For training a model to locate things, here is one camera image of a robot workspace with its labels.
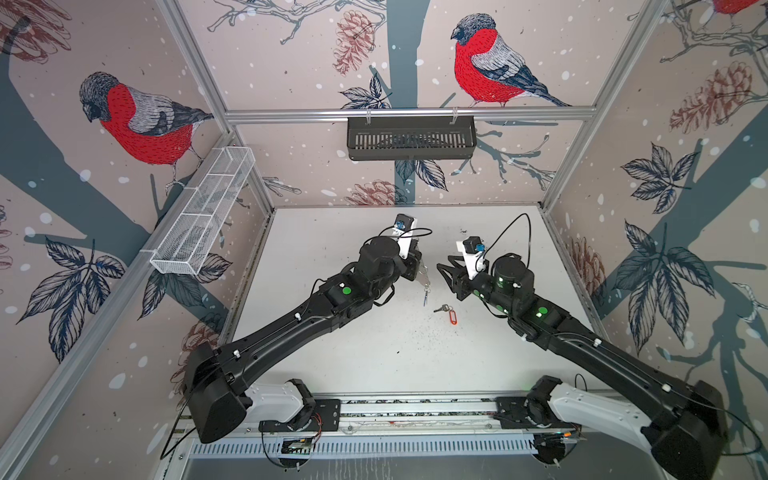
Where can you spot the silver metal carabiner keyring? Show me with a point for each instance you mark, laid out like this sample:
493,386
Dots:
423,278

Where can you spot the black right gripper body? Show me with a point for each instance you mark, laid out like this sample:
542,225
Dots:
484,285

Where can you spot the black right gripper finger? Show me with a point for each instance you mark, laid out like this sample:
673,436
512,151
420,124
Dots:
450,275
454,264

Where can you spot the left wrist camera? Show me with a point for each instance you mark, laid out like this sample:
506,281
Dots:
403,230

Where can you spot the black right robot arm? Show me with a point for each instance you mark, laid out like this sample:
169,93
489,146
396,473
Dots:
681,425

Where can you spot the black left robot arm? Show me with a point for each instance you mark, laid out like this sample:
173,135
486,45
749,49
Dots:
220,383

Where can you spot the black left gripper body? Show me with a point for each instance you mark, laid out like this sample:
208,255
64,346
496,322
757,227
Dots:
411,264

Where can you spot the horizontal aluminium frame bar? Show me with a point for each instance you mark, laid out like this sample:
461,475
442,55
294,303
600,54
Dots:
525,113

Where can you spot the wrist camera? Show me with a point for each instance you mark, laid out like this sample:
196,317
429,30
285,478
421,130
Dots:
403,230
473,252

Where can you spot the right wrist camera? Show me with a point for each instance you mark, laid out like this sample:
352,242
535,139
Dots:
473,252

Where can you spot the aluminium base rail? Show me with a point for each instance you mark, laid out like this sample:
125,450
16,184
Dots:
466,426

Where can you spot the black hanging wire basket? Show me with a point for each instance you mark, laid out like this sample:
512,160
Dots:
411,138

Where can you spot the white mesh wire shelf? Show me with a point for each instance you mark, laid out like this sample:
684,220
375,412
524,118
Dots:
193,233

